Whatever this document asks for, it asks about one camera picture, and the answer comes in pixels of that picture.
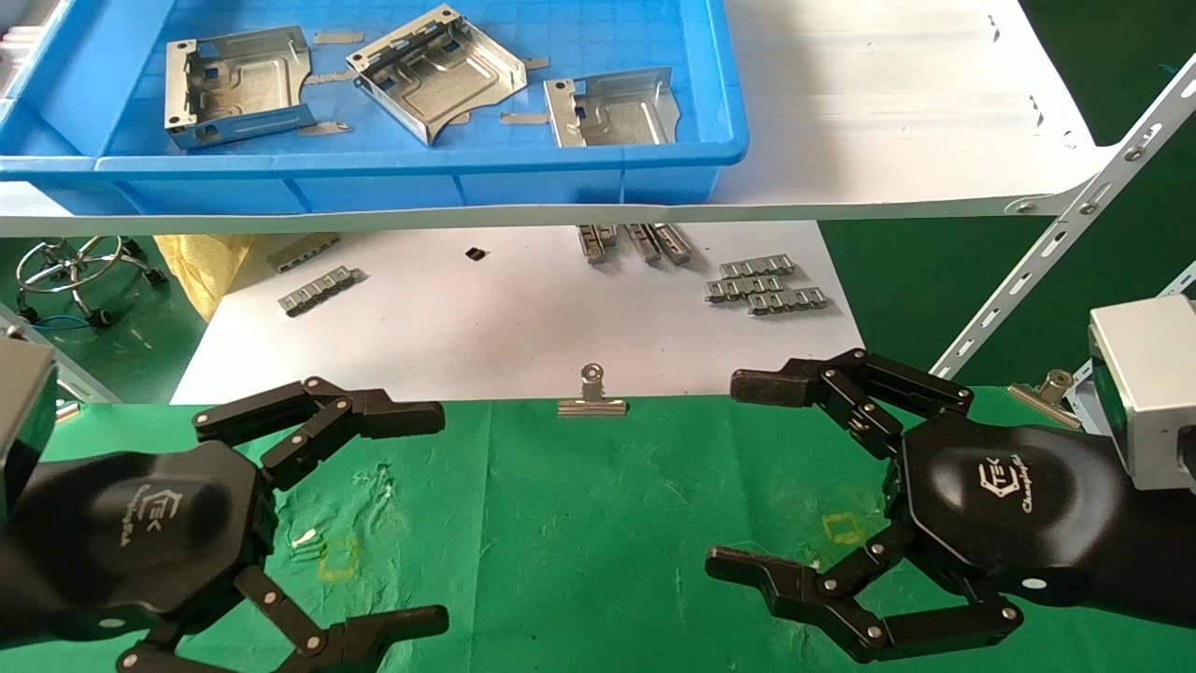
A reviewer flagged green table cloth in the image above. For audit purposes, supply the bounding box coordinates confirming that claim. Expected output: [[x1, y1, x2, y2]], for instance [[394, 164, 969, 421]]
[[0, 388, 1196, 673]]

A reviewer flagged sheet metal bracket part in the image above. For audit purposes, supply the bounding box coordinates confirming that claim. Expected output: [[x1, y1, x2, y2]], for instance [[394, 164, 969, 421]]
[[164, 25, 317, 150], [545, 67, 681, 149], [346, 5, 529, 148]]

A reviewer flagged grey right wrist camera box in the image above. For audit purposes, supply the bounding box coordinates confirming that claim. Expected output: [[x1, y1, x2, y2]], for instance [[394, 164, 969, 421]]
[[1089, 294, 1196, 492]]

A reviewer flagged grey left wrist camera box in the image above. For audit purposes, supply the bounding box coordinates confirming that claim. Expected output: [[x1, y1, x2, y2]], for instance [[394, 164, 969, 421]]
[[0, 336, 59, 524]]

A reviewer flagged chrome chair base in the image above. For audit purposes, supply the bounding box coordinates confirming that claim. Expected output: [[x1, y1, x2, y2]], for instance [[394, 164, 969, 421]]
[[14, 236, 169, 328]]

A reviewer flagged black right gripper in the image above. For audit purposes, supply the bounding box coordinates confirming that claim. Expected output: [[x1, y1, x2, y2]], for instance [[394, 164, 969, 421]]
[[705, 349, 1132, 665]]

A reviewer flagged white plastic tray stack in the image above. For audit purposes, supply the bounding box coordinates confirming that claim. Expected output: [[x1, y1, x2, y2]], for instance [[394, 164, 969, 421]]
[[0, 0, 66, 99]]

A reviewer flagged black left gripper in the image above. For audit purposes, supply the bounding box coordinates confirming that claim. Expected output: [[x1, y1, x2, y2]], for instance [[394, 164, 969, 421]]
[[37, 377, 450, 673]]

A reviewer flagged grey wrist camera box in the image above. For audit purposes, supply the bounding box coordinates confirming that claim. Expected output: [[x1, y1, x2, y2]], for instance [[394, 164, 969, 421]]
[[0, 336, 59, 524], [1089, 294, 1196, 492]]

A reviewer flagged blue plastic bin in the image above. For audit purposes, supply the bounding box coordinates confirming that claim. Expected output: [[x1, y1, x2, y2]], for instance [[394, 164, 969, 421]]
[[0, 0, 751, 216]]

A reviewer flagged long aluminium base plate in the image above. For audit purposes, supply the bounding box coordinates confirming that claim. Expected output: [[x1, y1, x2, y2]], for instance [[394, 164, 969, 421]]
[[171, 222, 865, 405]]

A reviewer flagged white shelf board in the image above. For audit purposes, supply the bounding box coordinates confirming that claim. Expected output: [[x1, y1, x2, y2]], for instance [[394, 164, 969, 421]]
[[0, 0, 1118, 237]]

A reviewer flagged grey metal frame rail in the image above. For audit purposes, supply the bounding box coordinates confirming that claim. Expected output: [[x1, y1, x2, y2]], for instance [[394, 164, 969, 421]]
[[0, 304, 122, 405]]

